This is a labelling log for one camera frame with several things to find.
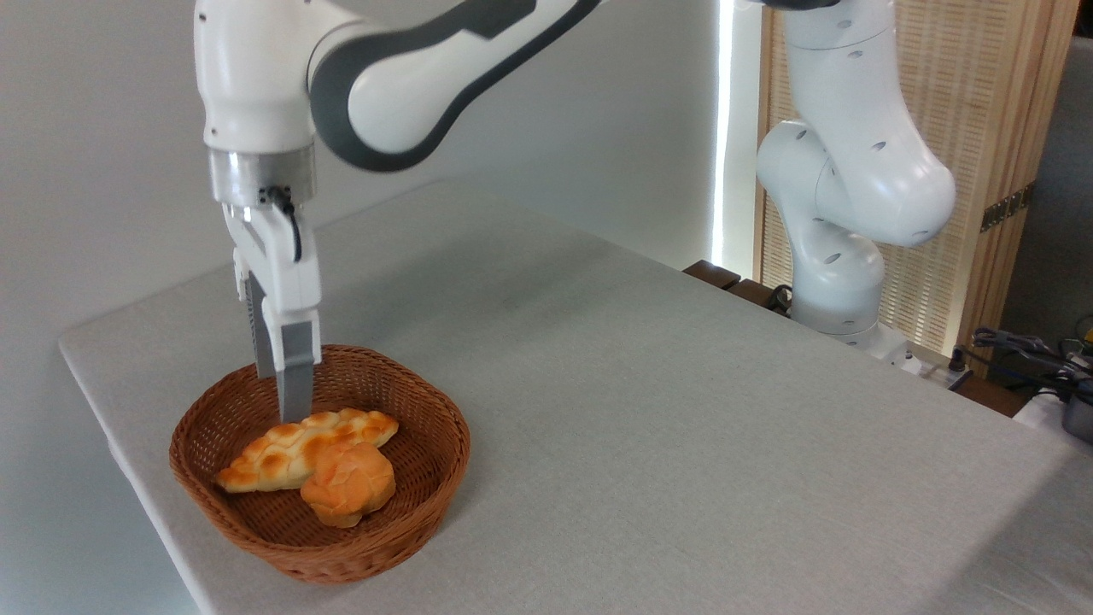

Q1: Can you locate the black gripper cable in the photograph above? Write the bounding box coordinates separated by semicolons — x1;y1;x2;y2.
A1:
266;186;303;263

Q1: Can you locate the round knotted bread roll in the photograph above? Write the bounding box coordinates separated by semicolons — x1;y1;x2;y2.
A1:
300;442;397;529

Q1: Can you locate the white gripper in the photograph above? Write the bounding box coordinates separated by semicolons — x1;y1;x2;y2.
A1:
224;203;323;425

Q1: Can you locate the dark wooden block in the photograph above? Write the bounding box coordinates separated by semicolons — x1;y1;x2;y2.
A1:
726;278;791;317
683;260;742;291

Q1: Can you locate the metal screen hinge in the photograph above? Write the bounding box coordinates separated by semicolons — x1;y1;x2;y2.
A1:
980;182;1037;233

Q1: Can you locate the bundle of dark cables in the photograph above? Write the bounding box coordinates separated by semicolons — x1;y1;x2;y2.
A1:
972;318;1093;395

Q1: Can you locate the brown wicker basket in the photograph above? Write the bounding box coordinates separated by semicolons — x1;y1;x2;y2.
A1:
169;344;471;585

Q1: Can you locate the grey box device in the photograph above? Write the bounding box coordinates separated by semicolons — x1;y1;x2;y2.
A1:
1061;397;1093;443

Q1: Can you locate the long braided bread loaf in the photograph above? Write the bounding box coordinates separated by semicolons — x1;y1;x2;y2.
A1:
215;408;400;494

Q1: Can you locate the grey tablecloth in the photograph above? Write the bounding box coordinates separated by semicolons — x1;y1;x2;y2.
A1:
58;179;1093;615

